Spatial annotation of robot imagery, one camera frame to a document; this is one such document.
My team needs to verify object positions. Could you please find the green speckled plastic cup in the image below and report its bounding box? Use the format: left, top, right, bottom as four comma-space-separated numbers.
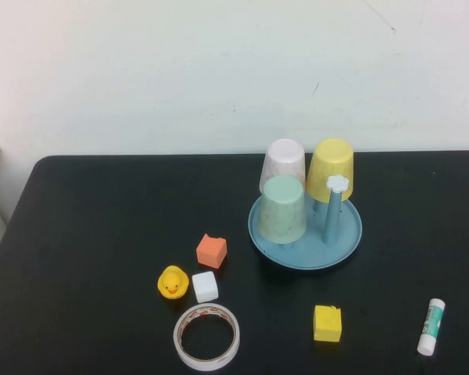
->
256, 174, 308, 244

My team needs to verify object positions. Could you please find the pink speckled plastic cup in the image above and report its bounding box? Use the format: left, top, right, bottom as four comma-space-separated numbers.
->
260, 138, 307, 196

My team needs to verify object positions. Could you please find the yellow speckled plastic cup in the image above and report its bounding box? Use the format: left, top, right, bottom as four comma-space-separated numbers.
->
305, 137, 356, 204

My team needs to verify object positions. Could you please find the blue cup stand with posts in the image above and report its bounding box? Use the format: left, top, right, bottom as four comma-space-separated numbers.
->
247, 174, 363, 271

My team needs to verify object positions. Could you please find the orange foam cube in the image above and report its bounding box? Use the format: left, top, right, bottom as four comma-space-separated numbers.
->
195, 233, 228, 270

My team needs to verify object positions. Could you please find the white foam cube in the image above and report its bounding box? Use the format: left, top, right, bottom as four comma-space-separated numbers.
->
192, 271, 220, 304

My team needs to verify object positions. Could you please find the yellow rubber duck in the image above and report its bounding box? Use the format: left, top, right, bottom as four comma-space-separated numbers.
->
156, 265, 190, 301

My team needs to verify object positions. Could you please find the yellow foam cube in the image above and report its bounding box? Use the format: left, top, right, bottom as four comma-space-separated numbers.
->
313, 304, 343, 343

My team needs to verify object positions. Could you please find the white double-sided tape roll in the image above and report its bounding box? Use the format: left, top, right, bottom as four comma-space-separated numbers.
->
173, 302, 242, 372

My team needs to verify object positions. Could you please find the white green glue stick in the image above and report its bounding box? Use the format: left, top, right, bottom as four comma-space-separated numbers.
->
416, 298, 446, 357

